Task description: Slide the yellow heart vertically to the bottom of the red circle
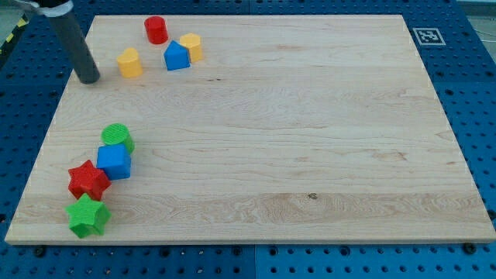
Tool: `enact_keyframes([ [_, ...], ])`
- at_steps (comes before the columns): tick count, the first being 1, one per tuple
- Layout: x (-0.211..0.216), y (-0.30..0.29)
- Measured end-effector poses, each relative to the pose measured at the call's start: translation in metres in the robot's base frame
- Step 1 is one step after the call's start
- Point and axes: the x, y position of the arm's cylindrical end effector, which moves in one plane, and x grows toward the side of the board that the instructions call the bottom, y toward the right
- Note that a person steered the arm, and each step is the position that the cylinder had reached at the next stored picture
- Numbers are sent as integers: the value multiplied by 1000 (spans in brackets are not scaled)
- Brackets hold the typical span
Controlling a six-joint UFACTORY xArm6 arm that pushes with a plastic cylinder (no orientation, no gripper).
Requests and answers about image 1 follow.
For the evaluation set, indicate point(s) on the yellow heart block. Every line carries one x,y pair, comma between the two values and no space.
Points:
129,63

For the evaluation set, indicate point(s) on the green star block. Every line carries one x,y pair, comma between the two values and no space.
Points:
87,217

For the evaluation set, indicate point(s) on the green cylinder block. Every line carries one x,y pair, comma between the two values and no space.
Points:
118,133

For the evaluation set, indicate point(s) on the white fiducial marker tag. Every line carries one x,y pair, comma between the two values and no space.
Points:
429,36

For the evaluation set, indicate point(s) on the yellow black hazard tape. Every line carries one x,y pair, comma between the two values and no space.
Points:
13,37

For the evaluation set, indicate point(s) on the blue cube block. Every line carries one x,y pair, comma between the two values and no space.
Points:
115,161

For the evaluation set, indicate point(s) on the yellow hexagon block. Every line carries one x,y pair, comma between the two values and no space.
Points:
193,43

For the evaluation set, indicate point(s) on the wooden board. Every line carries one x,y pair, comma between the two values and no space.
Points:
292,129

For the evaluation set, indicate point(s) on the blue pentagon block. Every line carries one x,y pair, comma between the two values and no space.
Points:
176,56

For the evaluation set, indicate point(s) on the red cylinder block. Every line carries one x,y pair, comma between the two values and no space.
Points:
156,30

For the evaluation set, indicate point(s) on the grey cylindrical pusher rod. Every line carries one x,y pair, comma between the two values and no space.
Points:
61,17

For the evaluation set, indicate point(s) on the red star block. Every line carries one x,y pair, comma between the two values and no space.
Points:
87,179

